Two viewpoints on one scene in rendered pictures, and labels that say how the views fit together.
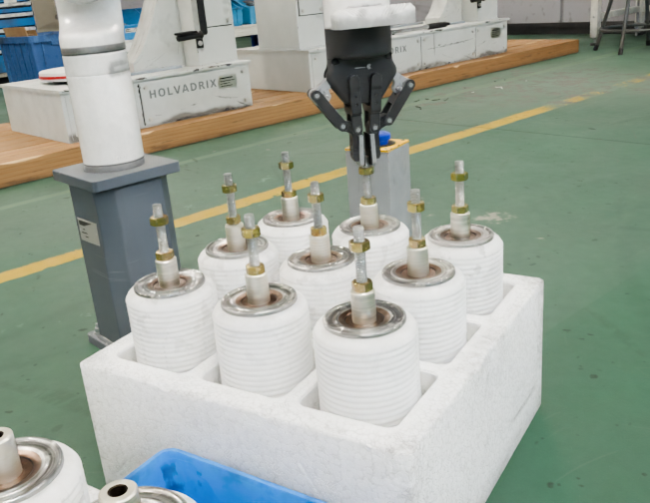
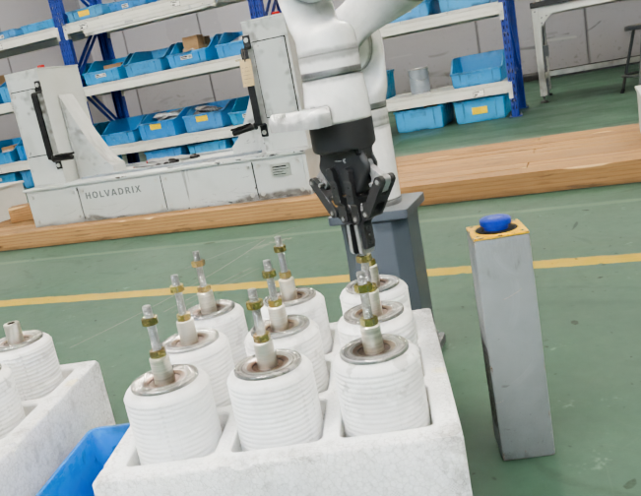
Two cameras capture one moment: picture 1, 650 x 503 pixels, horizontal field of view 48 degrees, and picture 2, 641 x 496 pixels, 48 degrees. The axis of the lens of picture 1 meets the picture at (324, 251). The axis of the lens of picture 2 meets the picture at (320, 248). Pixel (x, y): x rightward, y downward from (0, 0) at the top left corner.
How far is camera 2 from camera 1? 91 cm
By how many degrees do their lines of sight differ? 61
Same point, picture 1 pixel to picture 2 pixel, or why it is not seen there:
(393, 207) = (488, 301)
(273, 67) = not seen: outside the picture
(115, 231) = (352, 259)
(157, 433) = not seen: hidden behind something
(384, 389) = (138, 437)
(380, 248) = (348, 336)
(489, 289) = (362, 414)
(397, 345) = (137, 406)
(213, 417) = not seen: hidden behind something
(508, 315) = (346, 446)
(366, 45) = (318, 144)
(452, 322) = (254, 420)
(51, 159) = (617, 167)
